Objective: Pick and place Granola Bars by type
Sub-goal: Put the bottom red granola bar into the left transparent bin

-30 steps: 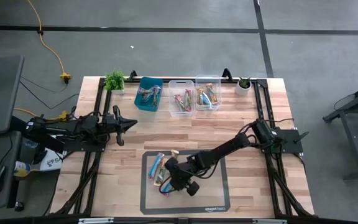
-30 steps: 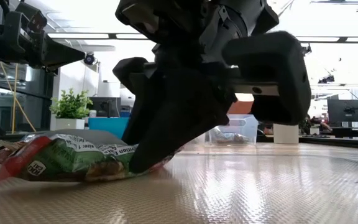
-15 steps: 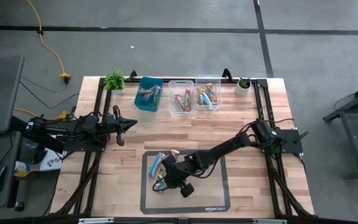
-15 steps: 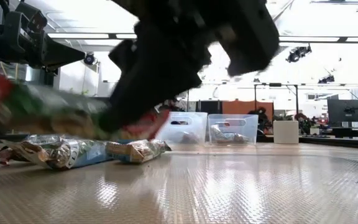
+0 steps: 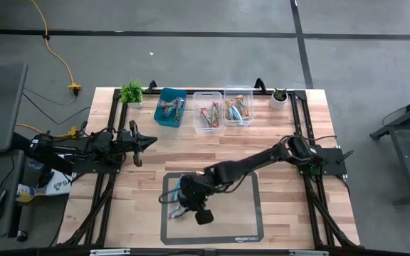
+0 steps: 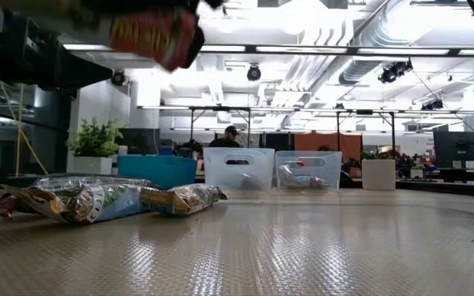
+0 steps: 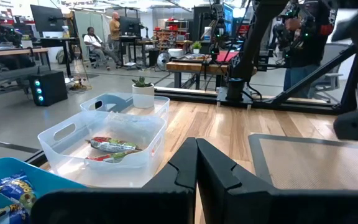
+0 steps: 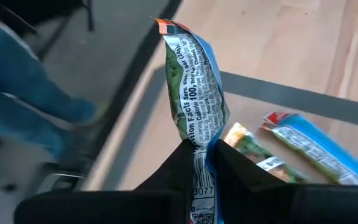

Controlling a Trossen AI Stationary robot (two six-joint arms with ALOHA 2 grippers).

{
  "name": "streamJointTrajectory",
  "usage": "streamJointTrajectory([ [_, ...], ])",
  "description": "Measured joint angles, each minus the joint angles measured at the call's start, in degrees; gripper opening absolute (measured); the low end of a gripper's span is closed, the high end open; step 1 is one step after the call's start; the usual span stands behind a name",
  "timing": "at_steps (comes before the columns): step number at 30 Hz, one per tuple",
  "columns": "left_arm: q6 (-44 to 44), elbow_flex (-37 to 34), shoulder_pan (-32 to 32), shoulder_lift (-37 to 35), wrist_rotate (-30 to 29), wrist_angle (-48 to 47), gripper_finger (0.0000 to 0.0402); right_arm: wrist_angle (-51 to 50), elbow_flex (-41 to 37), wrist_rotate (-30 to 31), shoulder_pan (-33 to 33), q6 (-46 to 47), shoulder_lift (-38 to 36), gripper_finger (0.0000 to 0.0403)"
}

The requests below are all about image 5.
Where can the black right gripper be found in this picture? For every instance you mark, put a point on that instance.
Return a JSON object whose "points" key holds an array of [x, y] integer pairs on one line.
{"points": [[199, 193]]}

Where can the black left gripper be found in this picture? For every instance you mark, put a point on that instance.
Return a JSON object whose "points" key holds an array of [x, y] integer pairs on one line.
{"points": [[135, 156]]}

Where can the navy and green granola bar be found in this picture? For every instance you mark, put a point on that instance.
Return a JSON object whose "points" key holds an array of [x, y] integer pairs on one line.
{"points": [[168, 111], [165, 104], [179, 110]]}

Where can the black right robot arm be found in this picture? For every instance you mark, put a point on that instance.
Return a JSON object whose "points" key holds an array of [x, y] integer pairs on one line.
{"points": [[247, 161]]}

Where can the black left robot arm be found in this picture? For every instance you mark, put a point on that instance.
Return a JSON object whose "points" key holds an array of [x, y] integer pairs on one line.
{"points": [[69, 144]]}

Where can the teal plastic bin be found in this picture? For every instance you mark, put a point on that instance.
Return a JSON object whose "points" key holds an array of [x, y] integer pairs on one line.
{"points": [[171, 124]]}

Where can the grey mat with black border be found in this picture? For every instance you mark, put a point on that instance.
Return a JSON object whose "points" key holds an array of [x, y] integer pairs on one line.
{"points": [[233, 220]]}

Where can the green fern in white pot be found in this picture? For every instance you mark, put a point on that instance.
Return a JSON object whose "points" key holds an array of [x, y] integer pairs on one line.
{"points": [[131, 91]]}

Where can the clear plastic bin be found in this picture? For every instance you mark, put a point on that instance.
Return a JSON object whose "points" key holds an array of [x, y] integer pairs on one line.
{"points": [[238, 90], [208, 97]]}

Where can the white printed bag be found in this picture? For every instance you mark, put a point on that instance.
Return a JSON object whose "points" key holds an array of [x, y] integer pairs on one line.
{"points": [[61, 183]]}

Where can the silver metal bar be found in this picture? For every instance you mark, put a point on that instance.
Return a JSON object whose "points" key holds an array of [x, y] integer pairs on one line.
{"points": [[109, 252], [308, 253]]}

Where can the succulent in white pot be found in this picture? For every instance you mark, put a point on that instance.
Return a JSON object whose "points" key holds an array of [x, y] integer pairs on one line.
{"points": [[279, 97]]}

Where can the yellow and white bottle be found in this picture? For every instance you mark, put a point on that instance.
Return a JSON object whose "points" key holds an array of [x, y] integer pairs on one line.
{"points": [[25, 193]]}

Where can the small black round object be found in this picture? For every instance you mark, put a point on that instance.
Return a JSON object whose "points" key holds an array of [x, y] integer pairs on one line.
{"points": [[22, 236]]}

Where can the black metal desk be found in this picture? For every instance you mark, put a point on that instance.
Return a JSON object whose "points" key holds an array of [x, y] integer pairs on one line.
{"points": [[400, 119]]}

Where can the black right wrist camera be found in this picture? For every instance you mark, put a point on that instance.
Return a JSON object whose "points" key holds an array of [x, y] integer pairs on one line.
{"points": [[184, 188]]}

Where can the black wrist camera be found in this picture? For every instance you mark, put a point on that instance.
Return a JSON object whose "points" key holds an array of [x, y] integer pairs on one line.
{"points": [[184, 188], [126, 138]]}

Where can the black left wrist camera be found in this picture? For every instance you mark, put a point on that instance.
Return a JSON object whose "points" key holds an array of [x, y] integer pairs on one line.
{"points": [[126, 138]]}

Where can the black aluminium rig frame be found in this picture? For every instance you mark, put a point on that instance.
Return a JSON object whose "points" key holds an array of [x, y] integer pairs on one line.
{"points": [[300, 95]]}

